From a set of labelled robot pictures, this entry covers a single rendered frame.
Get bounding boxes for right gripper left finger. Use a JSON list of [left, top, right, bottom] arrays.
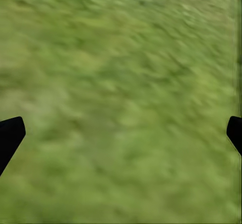
[[0, 116, 26, 176]]

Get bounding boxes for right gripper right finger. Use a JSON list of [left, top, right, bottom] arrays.
[[226, 116, 242, 156]]

